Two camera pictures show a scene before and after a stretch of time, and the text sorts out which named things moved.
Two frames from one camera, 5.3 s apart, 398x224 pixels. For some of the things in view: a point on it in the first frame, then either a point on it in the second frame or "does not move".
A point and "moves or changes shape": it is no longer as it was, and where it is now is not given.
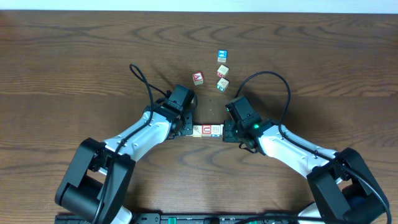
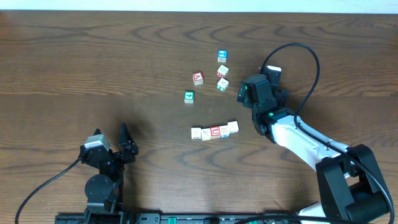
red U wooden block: [206, 130] → [215, 131]
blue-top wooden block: [222, 55] does not move
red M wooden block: [222, 71] does not move
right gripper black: [227, 136] → [242, 96]
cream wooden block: [197, 130] → [206, 134]
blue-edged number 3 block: [216, 130] moves or changes shape
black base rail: [176, 218] does not move
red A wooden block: [198, 78] does not move
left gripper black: [188, 125] → [112, 156]
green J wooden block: [222, 84] does not move
